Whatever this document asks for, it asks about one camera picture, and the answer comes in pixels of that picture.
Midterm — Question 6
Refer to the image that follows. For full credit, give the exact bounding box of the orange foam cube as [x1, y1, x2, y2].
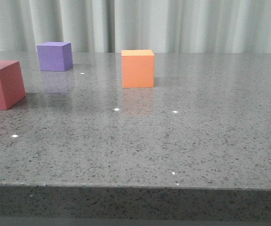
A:
[121, 49, 155, 88]

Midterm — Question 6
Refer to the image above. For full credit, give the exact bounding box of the purple foam cube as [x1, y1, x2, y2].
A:
[36, 42, 73, 71]

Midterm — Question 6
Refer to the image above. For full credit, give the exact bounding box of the red foam cube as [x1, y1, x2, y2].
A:
[0, 60, 26, 110]

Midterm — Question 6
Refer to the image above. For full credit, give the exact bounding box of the grey-white curtain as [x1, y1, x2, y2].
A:
[0, 0, 271, 53]

